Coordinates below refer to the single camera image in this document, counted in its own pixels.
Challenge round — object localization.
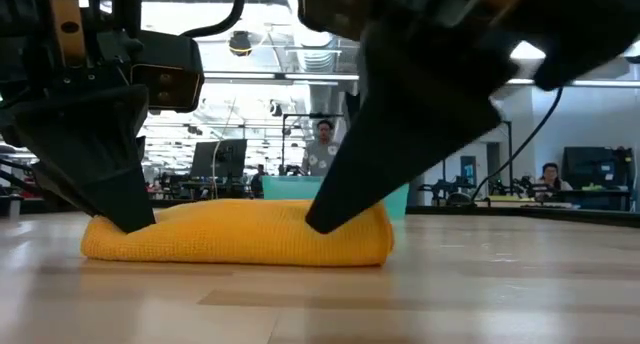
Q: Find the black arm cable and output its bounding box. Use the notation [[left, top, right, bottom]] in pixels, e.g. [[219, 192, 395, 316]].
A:
[[469, 86, 564, 203]]

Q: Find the person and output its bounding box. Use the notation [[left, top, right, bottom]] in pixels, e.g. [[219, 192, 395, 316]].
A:
[[537, 162, 575, 191], [301, 118, 342, 178], [249, 163, 267, 199]]

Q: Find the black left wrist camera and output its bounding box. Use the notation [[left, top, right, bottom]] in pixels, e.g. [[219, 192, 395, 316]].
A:
[[130, 31, 205, 114]]

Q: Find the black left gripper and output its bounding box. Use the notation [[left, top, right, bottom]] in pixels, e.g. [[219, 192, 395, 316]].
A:
[[0, 0, 157, 235]]

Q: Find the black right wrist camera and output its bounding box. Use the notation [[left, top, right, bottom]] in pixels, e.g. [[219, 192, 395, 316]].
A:
[[297, 0, 382, 41]]

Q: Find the black computer monitor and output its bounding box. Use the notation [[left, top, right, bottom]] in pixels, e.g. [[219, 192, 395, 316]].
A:
[[562, 146, 636, 190], [189, 138, 249, 180]]

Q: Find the orange microfiber towel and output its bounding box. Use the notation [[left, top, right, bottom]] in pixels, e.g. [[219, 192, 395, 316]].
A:
[[80, 198, 395, 268]]

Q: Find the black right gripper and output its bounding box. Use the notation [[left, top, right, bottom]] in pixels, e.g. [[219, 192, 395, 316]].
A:
[[304, 0, 640, 235]]

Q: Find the black ceiling dome camera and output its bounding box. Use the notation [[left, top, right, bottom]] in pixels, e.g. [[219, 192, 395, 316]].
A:
[[228, 30, 253, 58]]

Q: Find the translucent green plastic basket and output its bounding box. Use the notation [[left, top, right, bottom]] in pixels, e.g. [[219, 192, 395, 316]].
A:
[[262, 175, 410, 220]]

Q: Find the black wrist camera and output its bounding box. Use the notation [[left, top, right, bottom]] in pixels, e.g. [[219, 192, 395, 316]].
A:
[[130, 31, 205, 114], [297, 0, 382, 41]]

